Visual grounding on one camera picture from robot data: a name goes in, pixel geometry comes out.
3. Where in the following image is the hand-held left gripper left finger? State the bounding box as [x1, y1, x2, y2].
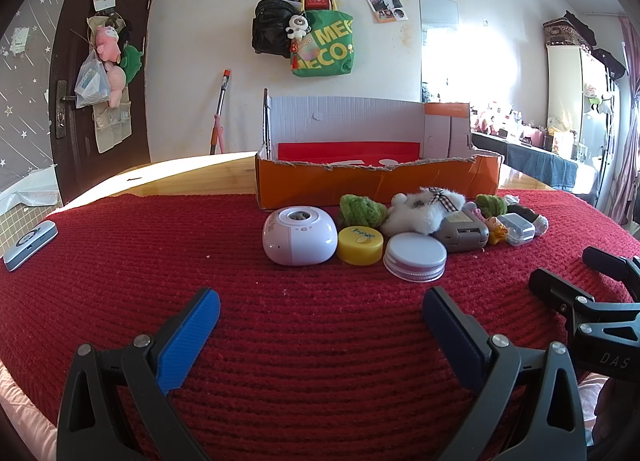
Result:
[56, 287, 222, 461]

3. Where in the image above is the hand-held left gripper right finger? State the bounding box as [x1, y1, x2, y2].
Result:
[421, 286, 587, 461]

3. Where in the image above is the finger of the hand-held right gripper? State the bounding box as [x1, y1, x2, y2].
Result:
[582, 247, 640, 302]
[529, 267, 640, 327]

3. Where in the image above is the clear plastic small box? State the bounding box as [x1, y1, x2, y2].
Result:
[496, 212, 536, 247]

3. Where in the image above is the small doll figurine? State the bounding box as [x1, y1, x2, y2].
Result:
[482, 216, 508, 246]

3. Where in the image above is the black and white cloth roll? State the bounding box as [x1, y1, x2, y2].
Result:
[502, 195, 549, 236]

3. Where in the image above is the white screw lid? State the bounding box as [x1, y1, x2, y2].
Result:
[383, 232, 447, 283]

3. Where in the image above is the grey rounded case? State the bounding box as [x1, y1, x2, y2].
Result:
[432, 201, 490, 253]

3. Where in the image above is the green yarn pom-pom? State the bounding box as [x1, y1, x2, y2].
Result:
[474, 194, 508, 219]
[339, 194, 388, 229]

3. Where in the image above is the white plush bear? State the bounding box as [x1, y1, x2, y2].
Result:
[381, 186, 467, 235]

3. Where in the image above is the yellow round jar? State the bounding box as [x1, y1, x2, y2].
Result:
[336, 225, 386, 267]

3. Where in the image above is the white round electronic device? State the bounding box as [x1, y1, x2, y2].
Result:
[262, 207, 338, 267]

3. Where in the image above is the orange cardboard box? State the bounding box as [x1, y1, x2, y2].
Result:
[255, 88, 505, 211]

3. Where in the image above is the red knitted mat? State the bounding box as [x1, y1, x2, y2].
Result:
[0, 190, 640, 461]

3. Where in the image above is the pink curtain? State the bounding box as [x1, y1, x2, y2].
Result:
[610, 16, 640, 227]

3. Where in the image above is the table with dark blue cloth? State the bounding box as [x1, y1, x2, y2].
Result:
[470, 131, 598, 192]

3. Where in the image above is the clutter of bottles and boxes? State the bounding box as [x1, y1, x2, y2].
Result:
[472, 101, 591, 157]

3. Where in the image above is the white wardrobe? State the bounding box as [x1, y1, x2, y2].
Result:
[545, 44, 621, 212]

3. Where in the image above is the blue and white small device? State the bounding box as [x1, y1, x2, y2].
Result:
[3, 221, 58, 273]

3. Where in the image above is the pink bedsheet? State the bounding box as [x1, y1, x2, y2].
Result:
[0, 366, 57, 444]

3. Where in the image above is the black bag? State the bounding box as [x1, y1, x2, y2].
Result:
[592, 48, 628, 79]

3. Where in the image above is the white plastic sheet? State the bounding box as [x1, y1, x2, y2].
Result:
[0, 166, 61, 214]

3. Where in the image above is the dark brown door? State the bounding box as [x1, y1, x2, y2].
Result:
[50, 0, 158, 204]

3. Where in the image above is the beige hanging organizer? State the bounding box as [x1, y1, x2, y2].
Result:
[87, 14, 133, 154]

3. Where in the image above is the mop with orange tip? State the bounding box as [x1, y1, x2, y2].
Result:
[208, 70, 232, 155]

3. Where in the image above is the patterned suitcase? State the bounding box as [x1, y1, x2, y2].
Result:
[542, 16, 598, 48]

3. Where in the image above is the pale pink plush toy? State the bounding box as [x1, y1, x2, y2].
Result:
[106, 64, 127, 108]

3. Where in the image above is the clear plastic bag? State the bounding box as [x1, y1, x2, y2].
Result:
[75, 48, 112, 109]

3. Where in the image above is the green plush toy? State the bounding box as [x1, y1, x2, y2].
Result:
[119, 44, 143, 82]

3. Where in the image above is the green tote bag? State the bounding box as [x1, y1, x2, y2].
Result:
[290, 0, 356, 78]

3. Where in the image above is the black backpack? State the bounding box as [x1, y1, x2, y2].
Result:
[251, 0, 303, 58]

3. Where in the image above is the metal door handle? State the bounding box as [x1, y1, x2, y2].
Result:
[56, 80, 78, 139]

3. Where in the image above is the wall mirror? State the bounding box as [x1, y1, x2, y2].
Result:
[418, 0, 460, 104]

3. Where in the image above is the panda plush keychain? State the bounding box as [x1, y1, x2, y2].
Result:
[285, 14, 310, 40]

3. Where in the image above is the photo wall poster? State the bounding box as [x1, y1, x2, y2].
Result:
[361, 0, 409, 23]

